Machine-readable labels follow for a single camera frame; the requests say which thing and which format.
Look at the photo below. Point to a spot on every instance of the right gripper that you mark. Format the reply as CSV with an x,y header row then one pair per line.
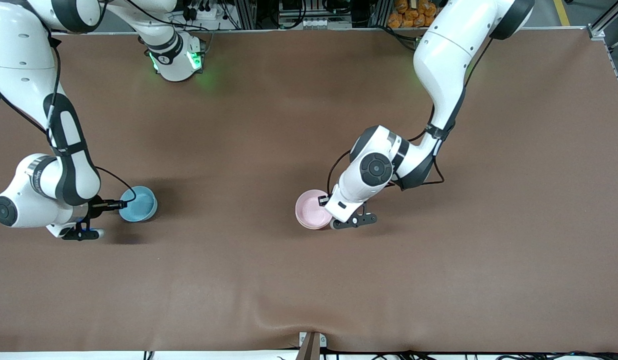
x,y
95,206

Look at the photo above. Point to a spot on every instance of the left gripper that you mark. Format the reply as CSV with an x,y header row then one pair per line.
x,y
323,201

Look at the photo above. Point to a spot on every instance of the pink bowl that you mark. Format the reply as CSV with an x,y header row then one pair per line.
x,y
309,210

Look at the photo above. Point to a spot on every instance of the light blue bowl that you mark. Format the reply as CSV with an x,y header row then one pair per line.
x,y
139,207

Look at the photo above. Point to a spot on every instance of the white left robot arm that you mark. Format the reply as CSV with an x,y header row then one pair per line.
x,y
449,65

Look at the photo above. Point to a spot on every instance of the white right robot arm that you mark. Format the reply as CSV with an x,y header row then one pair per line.
x,y
71,170

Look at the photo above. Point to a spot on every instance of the brown table mat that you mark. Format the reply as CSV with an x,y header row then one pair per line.
x,y
289,280

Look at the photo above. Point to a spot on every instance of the white terminal block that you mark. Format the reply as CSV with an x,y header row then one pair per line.
x,y
318,23

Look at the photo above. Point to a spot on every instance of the orange snack packets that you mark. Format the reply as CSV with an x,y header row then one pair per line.
x,y
404,15

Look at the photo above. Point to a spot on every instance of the white power strip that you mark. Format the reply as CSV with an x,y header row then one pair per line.
x,y
204,14

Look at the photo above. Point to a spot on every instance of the metal table clamp bracket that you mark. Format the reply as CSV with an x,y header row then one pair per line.
x,y
312,345

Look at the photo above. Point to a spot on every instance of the aluminium frame profile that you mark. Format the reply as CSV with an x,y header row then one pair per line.
x,y
606,25

